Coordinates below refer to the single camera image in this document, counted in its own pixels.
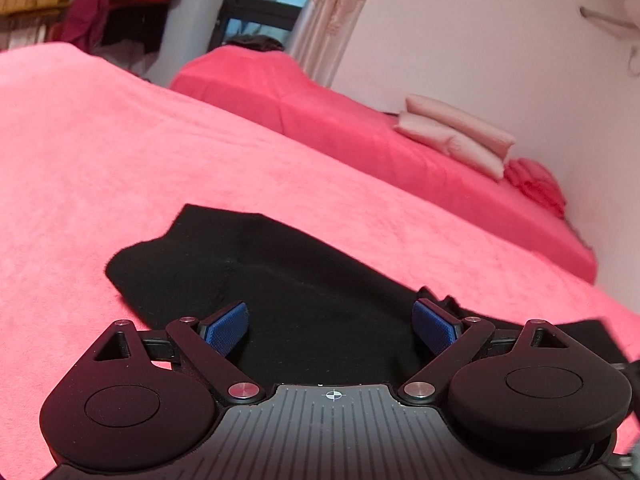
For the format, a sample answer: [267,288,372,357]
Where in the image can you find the dark cloth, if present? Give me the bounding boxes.
[224,34,287,54]

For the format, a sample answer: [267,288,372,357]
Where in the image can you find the white wall air conditioner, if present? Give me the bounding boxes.
[579,0,640,68]

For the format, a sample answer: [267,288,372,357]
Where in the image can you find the black pants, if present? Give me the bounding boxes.
[105,203,627,387]

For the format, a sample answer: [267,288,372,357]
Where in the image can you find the dark framed window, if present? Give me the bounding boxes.
[209,0,327,54]

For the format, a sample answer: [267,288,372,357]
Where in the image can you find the pink pillow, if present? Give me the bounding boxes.
[393,112,507,182]
[404,93,517,162]

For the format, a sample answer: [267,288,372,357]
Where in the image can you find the pink patterned curtain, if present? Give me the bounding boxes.
[284,0,386,89]

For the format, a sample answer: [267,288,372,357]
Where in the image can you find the folded red cloth stack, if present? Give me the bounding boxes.
[503,158,567,218]

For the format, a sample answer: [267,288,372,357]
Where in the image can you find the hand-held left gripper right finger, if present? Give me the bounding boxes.
[398,298,576,405]

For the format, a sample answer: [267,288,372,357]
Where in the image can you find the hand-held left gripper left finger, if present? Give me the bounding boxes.
[90,301,266,406]

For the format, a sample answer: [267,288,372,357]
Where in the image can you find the pink bed blanket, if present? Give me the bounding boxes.
[0,41,640,480]

